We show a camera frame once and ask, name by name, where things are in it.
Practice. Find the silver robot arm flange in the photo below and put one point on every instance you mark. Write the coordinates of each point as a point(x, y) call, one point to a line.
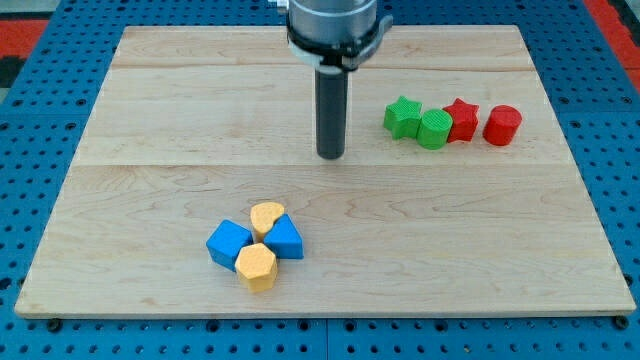
point(333, 36)

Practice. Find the green star block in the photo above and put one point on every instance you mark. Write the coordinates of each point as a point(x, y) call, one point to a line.
point(403, 118)

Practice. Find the red star block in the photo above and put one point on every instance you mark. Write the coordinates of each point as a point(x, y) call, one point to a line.
point(464, 120)

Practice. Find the yellow heart block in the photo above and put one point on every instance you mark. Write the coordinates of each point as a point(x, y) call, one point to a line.
point(263, 217)

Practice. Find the blue triangle block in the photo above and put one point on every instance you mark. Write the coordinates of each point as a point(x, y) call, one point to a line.
point(284, 240)

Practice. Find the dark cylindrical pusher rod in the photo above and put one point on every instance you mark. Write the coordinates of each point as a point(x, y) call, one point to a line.
point(331, 91)

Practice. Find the yellow hexagon block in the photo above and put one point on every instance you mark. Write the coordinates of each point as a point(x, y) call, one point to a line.
point(256, 267)

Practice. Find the blue cube block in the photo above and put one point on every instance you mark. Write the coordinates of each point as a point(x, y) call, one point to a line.
point(226, 242)

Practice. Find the green cylinder block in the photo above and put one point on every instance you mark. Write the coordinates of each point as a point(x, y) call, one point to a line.
point(434, 129)

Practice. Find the red cylinder block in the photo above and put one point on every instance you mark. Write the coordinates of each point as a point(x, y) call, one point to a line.
point(502, 125)

